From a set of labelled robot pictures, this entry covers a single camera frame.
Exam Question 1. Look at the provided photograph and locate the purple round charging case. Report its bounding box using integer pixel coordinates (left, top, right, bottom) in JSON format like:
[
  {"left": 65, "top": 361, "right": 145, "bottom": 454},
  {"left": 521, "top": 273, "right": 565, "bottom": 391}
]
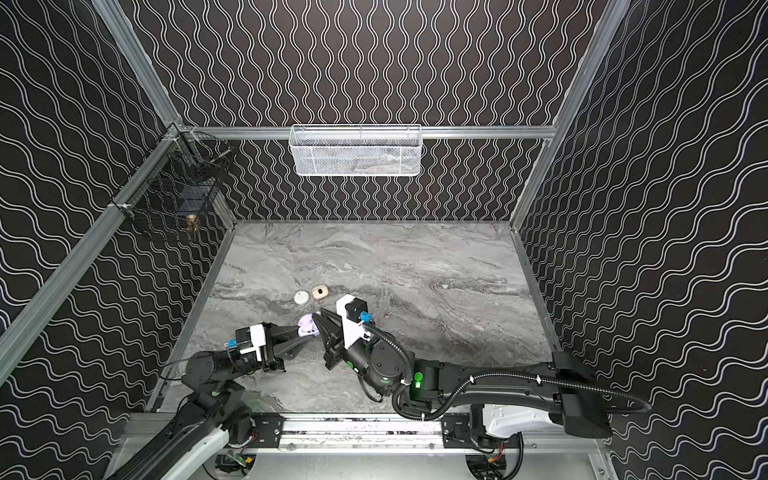
[{"left": 297, "top": 314, "right": 319, "bottom": 337}]

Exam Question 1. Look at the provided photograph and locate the beige earbud charging case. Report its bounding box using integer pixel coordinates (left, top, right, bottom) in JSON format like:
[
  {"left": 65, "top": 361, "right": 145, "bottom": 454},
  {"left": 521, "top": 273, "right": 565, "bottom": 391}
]
[{"left": 311, "top": 284, "right": 329, "bottom": 301}]

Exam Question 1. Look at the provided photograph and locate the white round charging case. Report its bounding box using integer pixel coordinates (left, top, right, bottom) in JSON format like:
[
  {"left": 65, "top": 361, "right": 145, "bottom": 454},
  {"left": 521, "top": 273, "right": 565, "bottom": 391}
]
[{"left": 293, "top": 291, "right": 310, "bottom": 305}]

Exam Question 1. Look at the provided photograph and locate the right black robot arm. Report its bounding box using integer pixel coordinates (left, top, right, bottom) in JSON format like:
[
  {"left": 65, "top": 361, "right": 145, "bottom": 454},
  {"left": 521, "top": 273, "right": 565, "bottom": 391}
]
[{"left": 312, "top": 309, "right": 652, "bottom": 438}]

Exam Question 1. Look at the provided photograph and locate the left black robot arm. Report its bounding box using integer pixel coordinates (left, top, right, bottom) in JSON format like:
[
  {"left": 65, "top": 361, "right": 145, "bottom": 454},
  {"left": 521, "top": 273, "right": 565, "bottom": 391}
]
[{"left": 110, "top": 320, "right": 319, "bottom": 479}]

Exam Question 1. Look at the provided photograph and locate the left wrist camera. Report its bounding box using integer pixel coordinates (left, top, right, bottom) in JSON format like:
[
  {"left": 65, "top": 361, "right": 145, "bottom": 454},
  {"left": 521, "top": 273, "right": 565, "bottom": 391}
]
[{"left": 226, "top": 323, "right": 267, "bottom": 361}]

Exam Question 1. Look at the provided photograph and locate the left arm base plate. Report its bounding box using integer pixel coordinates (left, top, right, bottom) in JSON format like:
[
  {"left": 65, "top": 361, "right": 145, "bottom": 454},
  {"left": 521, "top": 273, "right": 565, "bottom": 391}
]
[{"left": 242, "top": 413, "right": 286, "bottom": 450}]

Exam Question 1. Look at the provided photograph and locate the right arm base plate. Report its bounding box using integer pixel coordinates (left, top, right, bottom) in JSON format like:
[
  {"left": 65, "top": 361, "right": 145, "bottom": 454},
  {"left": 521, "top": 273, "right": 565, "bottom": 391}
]
[{"left": 440, "top": 414, "right": 521, "bottom": 453}]

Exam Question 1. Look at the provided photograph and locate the white mesh wall basket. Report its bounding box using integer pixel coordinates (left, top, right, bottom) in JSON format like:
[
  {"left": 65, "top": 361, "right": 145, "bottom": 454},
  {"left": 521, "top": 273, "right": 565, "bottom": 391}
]
[{"left": 288, "top": 124, "right": 424, "bottom": 177}]

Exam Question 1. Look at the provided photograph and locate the black wire wall basket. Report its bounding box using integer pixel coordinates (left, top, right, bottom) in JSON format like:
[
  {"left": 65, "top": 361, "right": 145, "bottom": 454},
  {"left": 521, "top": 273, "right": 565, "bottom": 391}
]
[{"left": 120, "top": 131, "right": 233, "bottom": 244}]

